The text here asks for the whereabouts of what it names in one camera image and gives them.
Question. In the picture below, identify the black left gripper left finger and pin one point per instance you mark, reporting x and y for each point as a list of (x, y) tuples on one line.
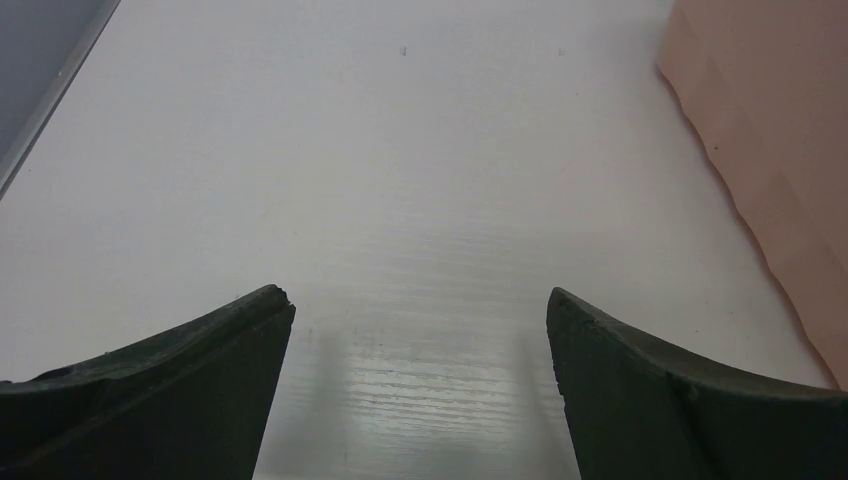
[(191, 402)]

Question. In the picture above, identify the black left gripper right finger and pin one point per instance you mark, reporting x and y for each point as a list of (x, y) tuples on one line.
[(639, 407)]

